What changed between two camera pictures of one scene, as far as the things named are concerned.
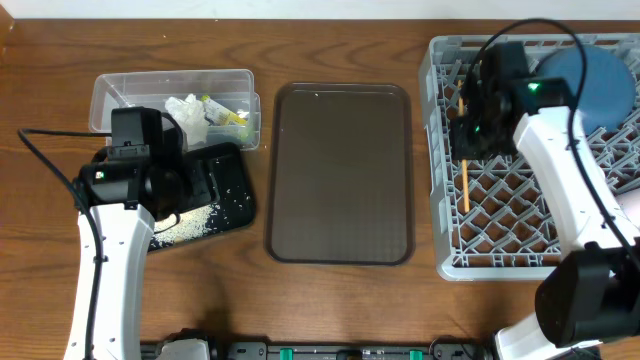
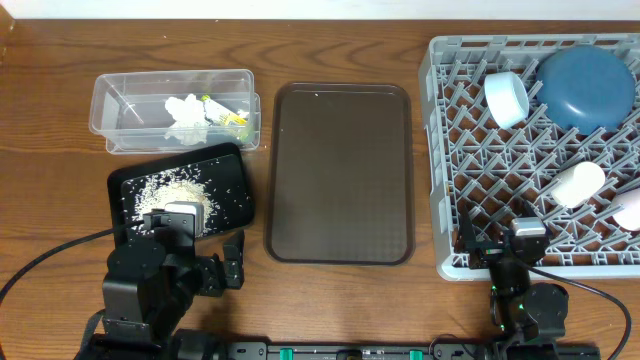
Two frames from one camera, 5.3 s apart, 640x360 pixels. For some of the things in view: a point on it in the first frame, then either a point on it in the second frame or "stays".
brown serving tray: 339,185 stays
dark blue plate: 608,87 stays
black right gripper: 470,134 → 490,248
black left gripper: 168,213 → 214,284
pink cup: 630,203 stays
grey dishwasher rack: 491,218 stays
